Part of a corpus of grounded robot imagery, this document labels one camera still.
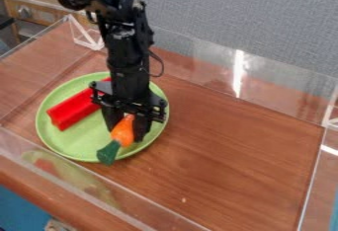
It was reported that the orange toy carrot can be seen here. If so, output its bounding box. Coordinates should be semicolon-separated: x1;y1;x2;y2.
97;115;135;165

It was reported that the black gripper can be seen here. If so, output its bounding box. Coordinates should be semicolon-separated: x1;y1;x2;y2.
90;67;169;142

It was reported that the wooden cabinet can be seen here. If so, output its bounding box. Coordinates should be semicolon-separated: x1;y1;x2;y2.
4;0;89;42

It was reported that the red toy block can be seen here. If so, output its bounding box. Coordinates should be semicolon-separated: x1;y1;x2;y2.
47;88;101;131

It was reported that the clear acrylic enclosure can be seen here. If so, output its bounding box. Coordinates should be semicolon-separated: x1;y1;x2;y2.
0;21;338;231

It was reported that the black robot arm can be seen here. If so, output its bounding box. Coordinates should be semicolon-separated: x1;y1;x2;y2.
58;0;169;141

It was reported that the black cable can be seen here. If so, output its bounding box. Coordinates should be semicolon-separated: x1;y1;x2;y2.
147;48;167;79

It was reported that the green plate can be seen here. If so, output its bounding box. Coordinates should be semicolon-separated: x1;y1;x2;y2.
35;71;170;163

